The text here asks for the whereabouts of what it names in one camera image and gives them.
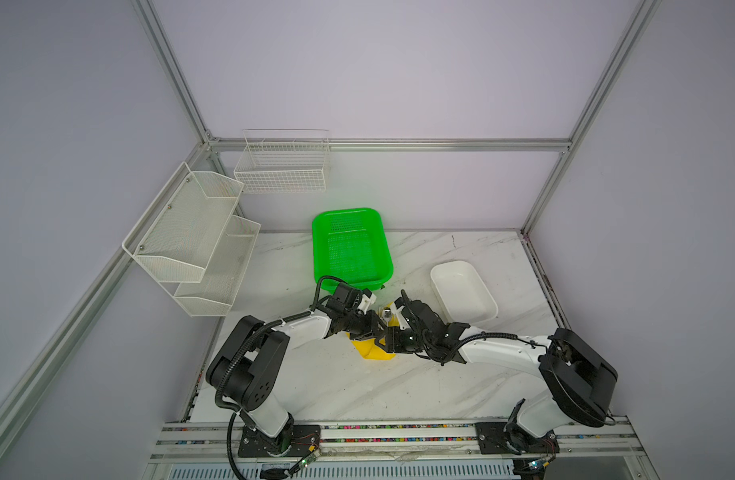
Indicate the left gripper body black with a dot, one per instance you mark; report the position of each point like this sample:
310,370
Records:
359,326

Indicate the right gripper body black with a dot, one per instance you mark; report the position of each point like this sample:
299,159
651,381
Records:
405,339

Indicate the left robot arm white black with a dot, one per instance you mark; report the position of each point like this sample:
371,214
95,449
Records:
245,370

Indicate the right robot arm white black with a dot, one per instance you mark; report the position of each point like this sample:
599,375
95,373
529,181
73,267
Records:
579,383

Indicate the white rectangular dish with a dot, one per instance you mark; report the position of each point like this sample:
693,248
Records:
463,294

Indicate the green plastic basket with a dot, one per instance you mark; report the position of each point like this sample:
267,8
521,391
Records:
351,245

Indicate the white mesh two-tier shelf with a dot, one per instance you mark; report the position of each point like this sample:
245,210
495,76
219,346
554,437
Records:
194,243

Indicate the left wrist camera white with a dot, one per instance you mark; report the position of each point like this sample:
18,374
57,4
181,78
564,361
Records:
367,300

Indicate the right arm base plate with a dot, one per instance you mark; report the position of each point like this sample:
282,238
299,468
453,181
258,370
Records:
507,438

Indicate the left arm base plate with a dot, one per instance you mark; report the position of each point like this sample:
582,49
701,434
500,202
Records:
277,444

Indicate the white wire basket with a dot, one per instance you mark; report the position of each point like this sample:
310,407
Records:
284,161

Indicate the aluminium front rail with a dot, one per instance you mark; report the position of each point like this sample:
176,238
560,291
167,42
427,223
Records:
405,441

